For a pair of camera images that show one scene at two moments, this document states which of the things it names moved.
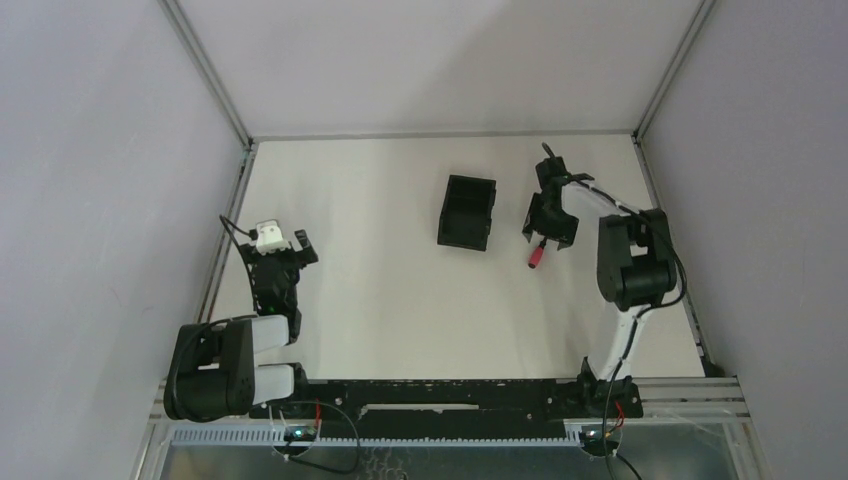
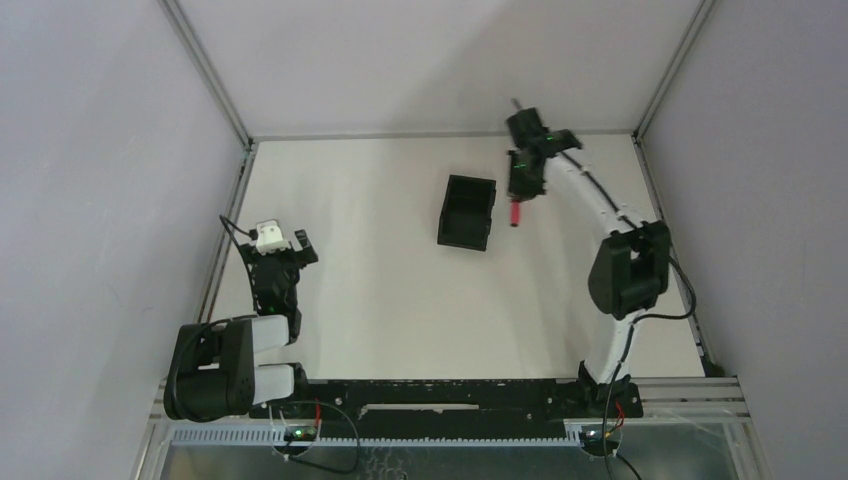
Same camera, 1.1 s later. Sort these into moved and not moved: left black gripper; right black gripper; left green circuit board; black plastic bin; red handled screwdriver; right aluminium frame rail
Moved: right black gripper; red handled screwdriver
Not moved: left green circuit board; left black gripper; black plastic bin; right aluminium frame rail
